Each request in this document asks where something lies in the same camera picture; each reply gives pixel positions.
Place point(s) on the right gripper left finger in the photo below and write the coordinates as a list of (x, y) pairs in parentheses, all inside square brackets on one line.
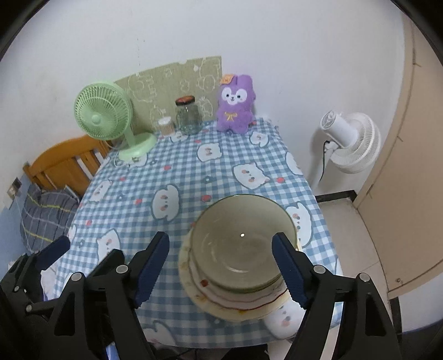
[(111, 300)]

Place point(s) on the white red-rimmed plate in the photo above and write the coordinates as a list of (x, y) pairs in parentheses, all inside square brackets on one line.
[(236, 300)]

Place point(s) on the blue checkered cat tablecloth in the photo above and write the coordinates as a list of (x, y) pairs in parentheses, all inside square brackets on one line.
[(166, 190)]

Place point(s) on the blue plaid pillow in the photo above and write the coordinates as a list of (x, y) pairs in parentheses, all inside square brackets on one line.
[(46, 215)]

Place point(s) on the purple plush bunny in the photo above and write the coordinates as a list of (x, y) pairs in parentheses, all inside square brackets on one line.
[(235, 101)]

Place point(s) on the green patterned mat board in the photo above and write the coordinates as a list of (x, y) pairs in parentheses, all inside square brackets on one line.
[(153, 92)]

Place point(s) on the beige door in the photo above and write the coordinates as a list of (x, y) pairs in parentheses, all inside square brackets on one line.
[(401, 201)]

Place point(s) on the glass jar red lid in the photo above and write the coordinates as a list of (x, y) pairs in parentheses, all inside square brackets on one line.
[(188, 118)]

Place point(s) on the yellow floral plate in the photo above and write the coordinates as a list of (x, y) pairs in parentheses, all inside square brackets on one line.
[(267, 308), (206, 306)]

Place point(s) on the white standing fan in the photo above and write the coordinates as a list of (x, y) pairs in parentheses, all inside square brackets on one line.
[(353, 143)]

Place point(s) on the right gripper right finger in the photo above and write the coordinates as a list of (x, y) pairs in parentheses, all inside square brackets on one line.
[(365, 332)]

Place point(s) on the green desk fan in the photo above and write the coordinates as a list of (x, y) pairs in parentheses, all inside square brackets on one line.
[(104, 111)]

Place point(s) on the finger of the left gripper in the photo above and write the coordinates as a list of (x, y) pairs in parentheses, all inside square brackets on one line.
[(110, 262), (52, 252)]

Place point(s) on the ceramic bowl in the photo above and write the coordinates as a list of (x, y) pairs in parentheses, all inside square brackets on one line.
[(231, 242)]

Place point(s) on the wall power socket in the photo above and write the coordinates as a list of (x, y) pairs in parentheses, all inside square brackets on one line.
[(12, 192)]

